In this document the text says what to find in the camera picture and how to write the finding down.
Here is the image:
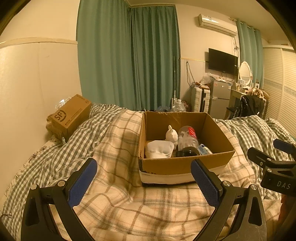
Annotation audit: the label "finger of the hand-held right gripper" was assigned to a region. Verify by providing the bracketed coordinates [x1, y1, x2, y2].
[247, 147, 296, 173]
[273, 138, 296, 155]

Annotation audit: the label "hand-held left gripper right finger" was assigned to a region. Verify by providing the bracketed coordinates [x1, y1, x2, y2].
[191, 159, 267, 241]

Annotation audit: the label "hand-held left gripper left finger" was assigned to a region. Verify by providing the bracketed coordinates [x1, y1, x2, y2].
[21, 158, 98, 241]

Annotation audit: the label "blue tissue packet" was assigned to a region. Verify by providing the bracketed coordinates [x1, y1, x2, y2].
[198, 144, 213, 155]

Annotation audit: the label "clear plastic jar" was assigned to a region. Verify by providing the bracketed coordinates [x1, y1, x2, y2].
[178, 125, 200, 153]

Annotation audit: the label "white socks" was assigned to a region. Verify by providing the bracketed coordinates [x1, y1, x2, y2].
[145, 140, 174, 159]

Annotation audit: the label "white plush toy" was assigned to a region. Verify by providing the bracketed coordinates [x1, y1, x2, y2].
[165, 125, 178, 147]

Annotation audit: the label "green checked duvet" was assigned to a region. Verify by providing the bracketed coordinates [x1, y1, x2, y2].
[0, 103, 296, 223]

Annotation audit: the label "cream plaid blanket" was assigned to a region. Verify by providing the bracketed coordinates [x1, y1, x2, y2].
[50, 109, 285, 241]

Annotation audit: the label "black jacket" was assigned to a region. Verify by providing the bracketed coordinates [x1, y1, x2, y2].
[233, 95, 265, 120]

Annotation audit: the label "white louvred wardrobe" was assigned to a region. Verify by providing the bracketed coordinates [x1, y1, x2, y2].
[262, 45, 296, 130]

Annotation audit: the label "floral bed sheet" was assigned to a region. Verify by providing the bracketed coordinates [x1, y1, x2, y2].
[0, 139, 61, 218]

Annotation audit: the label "brown patterned cloth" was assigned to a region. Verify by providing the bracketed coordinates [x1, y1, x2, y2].
[248, 89, 270, 100]

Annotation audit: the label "small brown cardboard box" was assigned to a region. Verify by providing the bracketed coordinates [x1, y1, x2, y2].
[46, 113, 68, 142]

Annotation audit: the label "dressing table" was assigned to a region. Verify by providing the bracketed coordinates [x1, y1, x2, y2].
[229, 89, 249, 109]

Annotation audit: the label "closed brown cardboard box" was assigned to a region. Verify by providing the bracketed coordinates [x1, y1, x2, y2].
[50, 94, 92, 137]

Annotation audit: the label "silver fridge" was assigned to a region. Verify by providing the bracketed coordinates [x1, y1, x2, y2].
[209, 79, 232, 120]

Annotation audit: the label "large clear water bottle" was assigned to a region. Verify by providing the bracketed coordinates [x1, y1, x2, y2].
[171, 99, 186, 112]

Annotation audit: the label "clear plastic wrapper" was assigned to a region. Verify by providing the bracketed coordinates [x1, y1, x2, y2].
[55, 98, 70, 110]

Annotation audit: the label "white suitcase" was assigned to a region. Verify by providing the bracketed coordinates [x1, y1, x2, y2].
[191, 87, 211, 113]

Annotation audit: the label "white oval vanity mirror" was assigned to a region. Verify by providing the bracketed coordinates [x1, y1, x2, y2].
[239, 61, 253, 85]

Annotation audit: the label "crumpled clear plastic bag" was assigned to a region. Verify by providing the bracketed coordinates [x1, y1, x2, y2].
[200, 72, 219, 85]

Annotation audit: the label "green curtain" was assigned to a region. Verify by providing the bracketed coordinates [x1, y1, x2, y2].
[237, 21, 264, 90]
[76, 0, 133, 109]
[129, 5, 181, 112]

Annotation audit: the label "thin white pole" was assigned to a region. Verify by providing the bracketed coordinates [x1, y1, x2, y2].
[172, 56, 177, 102]

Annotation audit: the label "white air conditioner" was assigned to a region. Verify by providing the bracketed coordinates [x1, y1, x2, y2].
[198, 14, 238, 36]

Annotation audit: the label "black wall television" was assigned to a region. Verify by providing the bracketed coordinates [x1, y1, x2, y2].
[208, 48, 238, 76]

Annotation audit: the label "hanging wall cables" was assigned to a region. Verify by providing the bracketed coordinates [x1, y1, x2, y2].
[186, 61, 197, 87]

